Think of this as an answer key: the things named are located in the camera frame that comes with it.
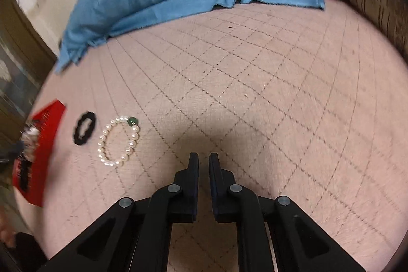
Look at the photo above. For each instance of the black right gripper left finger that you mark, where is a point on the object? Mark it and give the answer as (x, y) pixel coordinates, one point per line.
(134, 235)

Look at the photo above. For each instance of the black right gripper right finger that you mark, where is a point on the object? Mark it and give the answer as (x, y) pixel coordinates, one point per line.
(273, 234)

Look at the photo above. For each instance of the white floral scrunchie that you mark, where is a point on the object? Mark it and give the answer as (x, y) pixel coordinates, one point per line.
(30, 138)

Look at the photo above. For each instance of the red shallow tray box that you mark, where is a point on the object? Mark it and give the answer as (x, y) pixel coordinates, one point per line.
(29, 178)

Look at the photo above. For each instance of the pink quilted mattress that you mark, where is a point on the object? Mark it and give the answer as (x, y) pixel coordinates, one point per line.
(305, 103)

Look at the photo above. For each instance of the brown door with stained glass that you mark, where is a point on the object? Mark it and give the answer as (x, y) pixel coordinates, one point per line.
(25, 64)

